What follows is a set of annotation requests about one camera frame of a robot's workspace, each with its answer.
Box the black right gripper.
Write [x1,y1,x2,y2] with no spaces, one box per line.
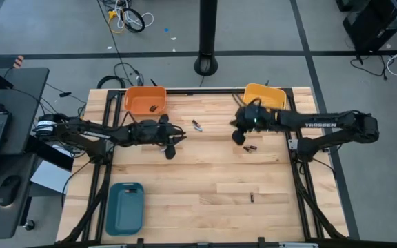
[230,104,278,134]

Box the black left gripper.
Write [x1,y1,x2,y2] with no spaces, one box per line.
[142,114,187,145]

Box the yellow plastic bin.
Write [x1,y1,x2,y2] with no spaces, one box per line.
[243,83,287,116]

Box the teal plastic bin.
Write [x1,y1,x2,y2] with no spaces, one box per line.
[105,182,145,237]

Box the orange plastic bin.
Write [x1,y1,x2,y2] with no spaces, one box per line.
[124,85,168,117]

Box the black slanted panel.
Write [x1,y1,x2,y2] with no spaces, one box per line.
[26,136,75,172]

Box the white flat box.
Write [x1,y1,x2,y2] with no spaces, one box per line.
[29,160,72,196]

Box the black side desk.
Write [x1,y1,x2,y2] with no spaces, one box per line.
[0,67,50,241]

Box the black computer tower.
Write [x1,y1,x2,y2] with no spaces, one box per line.
[342,0,397,53]

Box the black computer mouse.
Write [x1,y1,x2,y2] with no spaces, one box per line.
[0,174,23,207]

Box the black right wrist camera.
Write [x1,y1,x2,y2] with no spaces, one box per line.
[231,128,246,146]

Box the black aluminium table frame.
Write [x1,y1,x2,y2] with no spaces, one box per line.
[56,87,350,248]

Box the gray arm base bracket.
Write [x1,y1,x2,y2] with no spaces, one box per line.
[287,137,331,154]

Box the black cable tangle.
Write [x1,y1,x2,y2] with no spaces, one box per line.
[113,61,145,87]

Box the thick black cable arc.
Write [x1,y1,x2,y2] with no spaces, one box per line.
[96,74,127,90]

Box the thin black floor cable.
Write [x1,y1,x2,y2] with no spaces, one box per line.
[96,0,132,87]

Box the black coiled cable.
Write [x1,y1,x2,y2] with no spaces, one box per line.
[121,6,146,34]

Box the white floor cable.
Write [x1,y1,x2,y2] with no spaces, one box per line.
[114,0,155,30]

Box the yellow floor cable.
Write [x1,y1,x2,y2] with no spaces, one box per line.
[106,9,128,35]

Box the black power cable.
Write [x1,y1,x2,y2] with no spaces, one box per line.
[349,51,389,81]

